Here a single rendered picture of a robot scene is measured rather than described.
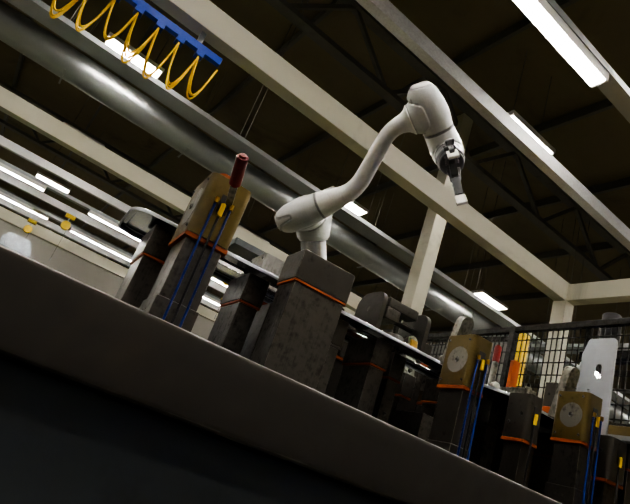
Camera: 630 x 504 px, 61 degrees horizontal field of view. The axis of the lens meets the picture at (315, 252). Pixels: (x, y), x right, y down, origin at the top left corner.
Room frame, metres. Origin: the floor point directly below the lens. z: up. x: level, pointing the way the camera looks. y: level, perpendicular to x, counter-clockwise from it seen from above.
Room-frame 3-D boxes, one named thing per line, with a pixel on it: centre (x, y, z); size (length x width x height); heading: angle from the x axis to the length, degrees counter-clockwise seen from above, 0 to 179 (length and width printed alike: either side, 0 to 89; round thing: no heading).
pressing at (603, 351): (1.57, -0.95, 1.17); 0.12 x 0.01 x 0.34; 24
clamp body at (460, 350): (1.14, -0.40, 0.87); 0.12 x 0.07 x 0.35; 24
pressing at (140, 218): (1.28, -0.26, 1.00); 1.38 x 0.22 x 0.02; 114
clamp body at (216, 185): (0.87, 0.19, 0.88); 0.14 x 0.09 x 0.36; 24
